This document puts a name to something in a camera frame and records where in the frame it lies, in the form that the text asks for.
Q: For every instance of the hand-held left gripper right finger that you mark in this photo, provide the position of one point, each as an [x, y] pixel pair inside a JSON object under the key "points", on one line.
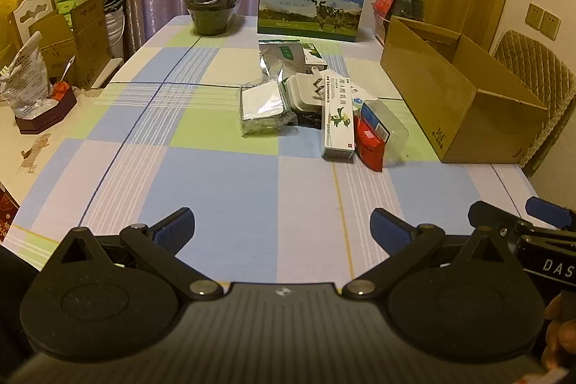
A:
{"points": [[389, 229]]}

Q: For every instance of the red snack packet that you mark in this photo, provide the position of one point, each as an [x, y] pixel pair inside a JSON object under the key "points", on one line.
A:
{"points": [[369, 141]]}

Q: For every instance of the green and white medicine box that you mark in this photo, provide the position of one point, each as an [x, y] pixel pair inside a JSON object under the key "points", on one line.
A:
{"points": [[312, 56]]}

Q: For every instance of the small cardboard carton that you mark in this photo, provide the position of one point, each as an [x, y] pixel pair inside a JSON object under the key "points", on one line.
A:
{"points": [[54, 44]]}

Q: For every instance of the dark red box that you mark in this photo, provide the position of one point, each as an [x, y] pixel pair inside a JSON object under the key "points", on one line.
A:
{"points": [[40, 118]]}

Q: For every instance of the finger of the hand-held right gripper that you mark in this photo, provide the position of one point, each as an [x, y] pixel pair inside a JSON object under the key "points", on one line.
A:
{"points": [[488, 212], [546, 209]]}

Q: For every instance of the quilted chair back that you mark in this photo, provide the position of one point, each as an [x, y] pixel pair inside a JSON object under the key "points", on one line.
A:
{"points": [[531, 60]]}

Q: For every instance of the desktop with checked tablecloth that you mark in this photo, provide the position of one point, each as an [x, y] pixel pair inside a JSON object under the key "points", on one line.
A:
{"points": [[216, 186]]}

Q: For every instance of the long white ointment box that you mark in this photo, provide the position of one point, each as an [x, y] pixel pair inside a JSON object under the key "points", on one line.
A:
{"points": [[337, 127]]}

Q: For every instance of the milk carton gift box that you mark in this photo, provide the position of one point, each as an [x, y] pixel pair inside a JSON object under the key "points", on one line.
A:
{"points": [[310, 1]]}

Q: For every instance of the white chair back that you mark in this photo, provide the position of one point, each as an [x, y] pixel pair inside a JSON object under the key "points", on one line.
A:
{"points": [[31, 8]]}

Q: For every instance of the person's right hand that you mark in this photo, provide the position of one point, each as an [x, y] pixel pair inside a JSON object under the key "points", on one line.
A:
{"points": [[564, 334]]}

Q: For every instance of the plastic-wrapped dark bowl stack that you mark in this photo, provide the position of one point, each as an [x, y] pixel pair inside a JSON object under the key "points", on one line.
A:
{"points": [[211, 1]]}

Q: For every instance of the silver foil tea bag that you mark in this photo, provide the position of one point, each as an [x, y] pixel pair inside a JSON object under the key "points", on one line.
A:
{"points": [[274, 62]]}

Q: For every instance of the red printed box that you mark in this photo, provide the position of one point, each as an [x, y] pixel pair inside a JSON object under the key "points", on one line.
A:
{"points": [[6, 208]]}

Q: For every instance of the brown cardboard shoe box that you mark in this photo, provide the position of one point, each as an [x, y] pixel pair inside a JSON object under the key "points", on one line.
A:
{"points": [[432, 96]]}

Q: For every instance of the tall cardboard carton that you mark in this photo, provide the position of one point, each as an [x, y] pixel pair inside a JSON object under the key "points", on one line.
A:
{"points": [[90, 42]]}

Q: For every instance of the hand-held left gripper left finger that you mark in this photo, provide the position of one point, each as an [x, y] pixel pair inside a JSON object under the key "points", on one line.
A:
{"points": [[175, 229]]}

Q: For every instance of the white plastic containers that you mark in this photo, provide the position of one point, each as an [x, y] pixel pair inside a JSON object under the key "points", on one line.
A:
{"points": [[114, 28]]}

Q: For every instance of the silver white foil packet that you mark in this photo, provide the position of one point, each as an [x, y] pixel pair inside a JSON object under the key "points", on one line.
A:
{"points": [[263, 103]]}

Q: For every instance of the beige wall socket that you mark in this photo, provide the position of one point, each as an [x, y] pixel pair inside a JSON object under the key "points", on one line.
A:
{"points": [[542, 20]]}

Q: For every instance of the white charger adapter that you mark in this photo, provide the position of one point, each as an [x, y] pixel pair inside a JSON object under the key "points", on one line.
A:
{"points": [[306, 94]]}

